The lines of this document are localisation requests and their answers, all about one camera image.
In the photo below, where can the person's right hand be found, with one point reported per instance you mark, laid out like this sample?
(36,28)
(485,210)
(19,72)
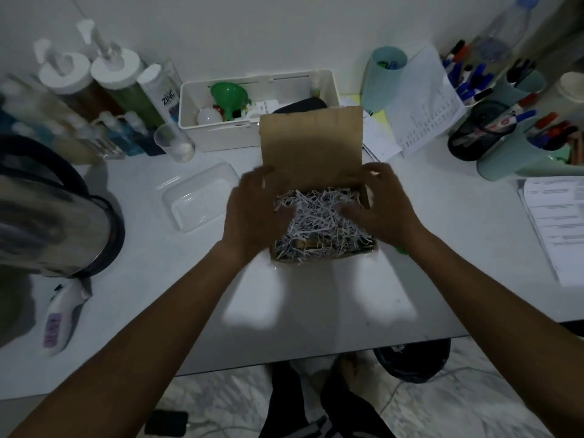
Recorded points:
(390,214)

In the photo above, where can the person's left hand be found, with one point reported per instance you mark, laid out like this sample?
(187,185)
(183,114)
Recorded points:
(248,214)

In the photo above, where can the person's left thumb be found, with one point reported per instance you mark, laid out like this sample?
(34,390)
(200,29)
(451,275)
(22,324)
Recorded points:
(284,216)

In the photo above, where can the person's right thumb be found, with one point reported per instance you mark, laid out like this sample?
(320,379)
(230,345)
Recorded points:
(355,213)

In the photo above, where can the brown cardboard box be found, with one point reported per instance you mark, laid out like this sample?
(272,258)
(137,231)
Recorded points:
(310,145)

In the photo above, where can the person's right forearm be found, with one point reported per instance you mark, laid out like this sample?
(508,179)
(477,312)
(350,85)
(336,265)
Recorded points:
(502,328)

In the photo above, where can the person's left forearm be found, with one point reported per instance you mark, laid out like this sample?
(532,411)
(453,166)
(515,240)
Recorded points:
(127,351)

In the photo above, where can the white shredded paper filling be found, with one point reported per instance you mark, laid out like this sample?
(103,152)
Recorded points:
(319,223)

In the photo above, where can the green small object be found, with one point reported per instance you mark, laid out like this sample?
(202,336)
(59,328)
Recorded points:
(401,249)

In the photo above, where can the yellow paper notes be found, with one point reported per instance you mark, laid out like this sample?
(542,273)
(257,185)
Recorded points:
(376,136)

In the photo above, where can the clear plastic food container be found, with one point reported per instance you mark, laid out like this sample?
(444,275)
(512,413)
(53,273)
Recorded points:
(200,198)

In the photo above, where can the white plastic storage box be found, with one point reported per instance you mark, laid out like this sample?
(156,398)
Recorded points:
(214,132)

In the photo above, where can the black pouch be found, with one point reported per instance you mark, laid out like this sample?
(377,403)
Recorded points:
(301,104)

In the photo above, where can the white light bulb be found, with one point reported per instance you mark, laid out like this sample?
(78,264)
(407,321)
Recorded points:
(209,116)

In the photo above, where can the printed white paper sheet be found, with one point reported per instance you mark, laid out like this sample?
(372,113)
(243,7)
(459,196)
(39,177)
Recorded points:
(424,104)

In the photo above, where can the clear plastic cup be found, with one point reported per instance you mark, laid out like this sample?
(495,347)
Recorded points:
(175,143)

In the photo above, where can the green plastic funnel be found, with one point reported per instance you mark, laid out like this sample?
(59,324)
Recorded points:
(229,96)

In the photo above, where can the small yellow glue bottle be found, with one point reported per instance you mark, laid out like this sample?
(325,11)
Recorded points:
(315,86)

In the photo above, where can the black mesh pen holder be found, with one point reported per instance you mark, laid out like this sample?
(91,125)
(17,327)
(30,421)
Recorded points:
(474,136)

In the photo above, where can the black waste bin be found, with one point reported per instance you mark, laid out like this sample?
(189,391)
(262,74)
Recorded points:
(413,360)

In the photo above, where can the large teal plastic cup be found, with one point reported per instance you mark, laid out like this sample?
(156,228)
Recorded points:
(511,159)

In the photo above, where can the clear bottle with white cap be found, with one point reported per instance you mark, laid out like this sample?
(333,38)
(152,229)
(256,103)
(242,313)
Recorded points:
(162,95)

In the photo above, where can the row of small blue bottles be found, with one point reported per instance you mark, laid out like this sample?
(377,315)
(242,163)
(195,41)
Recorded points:
(130,136)

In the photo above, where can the person's right leg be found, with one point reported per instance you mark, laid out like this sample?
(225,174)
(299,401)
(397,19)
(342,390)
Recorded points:
(353,401)

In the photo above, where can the person's leg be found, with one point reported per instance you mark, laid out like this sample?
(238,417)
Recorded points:
(285,405)
(353,401)

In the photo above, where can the person's left leg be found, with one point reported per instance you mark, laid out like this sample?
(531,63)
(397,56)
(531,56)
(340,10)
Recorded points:
(285,405)

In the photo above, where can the stack of printed documents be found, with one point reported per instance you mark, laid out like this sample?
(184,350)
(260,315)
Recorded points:
(559,223)

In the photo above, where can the teal cup with black markers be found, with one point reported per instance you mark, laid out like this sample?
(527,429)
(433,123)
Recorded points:
(520,88)

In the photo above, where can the bunch of red and blue markers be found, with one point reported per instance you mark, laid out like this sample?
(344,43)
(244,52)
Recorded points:
(550,132)

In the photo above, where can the green liquid pump bottle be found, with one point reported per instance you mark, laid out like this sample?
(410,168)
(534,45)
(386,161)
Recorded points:
(121,72)

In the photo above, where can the clear bottle with blue cap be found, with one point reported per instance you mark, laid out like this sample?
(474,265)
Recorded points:
(502,36)

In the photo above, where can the steel electric kettle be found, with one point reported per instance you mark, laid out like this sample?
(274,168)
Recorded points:
(50,214)

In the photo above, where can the white lidded paper cup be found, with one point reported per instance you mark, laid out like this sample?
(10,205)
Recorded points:
(568,98)

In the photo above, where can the white infrared thermometer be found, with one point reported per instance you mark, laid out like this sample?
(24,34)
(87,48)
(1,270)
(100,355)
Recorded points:
(59,314)

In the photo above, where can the brown liquid pump bottle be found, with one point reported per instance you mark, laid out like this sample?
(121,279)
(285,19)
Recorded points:
(68,79)

